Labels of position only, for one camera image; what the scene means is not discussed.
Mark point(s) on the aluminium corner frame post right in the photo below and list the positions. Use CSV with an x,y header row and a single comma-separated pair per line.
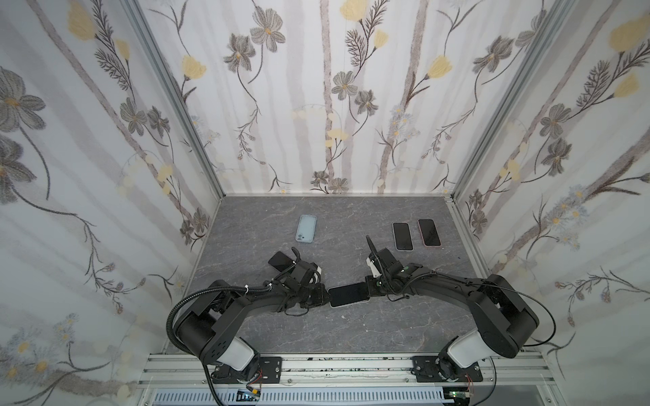
x,y
532,60

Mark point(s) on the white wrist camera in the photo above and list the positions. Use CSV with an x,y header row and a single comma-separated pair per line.
x,y
372,264
313,273

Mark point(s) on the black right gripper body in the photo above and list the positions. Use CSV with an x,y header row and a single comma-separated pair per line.
x,y
379,284

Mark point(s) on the blue-edged black phone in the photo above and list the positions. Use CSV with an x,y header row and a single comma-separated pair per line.
x,y
402,236

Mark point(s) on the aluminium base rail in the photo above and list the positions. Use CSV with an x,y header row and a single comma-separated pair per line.
x,y
347,370

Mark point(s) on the white cable duct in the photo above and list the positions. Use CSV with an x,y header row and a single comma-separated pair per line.
x,y
337,396

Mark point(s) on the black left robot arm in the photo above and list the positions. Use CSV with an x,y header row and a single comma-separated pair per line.
x,y
206,323

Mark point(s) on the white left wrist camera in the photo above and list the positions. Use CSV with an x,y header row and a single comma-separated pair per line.
x,y
313,273

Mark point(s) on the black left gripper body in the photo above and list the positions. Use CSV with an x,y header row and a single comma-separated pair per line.
x,y
311,297

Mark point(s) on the aluminium corner frame post left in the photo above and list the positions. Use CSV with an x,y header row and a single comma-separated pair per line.
x,y
166,80

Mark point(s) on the purple-edged black phone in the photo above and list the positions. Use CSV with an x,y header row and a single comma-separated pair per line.
x,y
281,262
349,294

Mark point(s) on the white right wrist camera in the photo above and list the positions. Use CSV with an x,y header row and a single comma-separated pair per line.
x,y
372,264

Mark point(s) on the aluminium corner frame post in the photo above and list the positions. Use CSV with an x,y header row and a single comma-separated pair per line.
x,y
166,80
532,60

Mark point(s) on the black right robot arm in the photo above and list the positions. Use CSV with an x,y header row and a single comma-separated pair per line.
x,y
503,320

